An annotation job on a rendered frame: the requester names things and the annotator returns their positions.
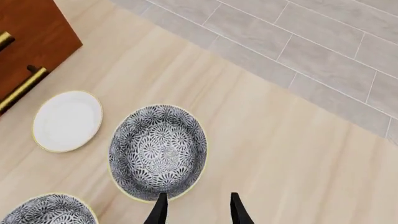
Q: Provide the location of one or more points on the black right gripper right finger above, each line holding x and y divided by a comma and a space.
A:
240, 213

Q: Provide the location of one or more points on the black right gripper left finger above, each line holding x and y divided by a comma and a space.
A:
159, 212

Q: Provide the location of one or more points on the black white patterned bowl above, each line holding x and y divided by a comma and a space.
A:
157, 152
51, 210

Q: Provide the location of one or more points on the white plate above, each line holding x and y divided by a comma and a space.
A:
67, 121

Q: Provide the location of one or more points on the wooden cabinet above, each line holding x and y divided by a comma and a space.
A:
31, 42

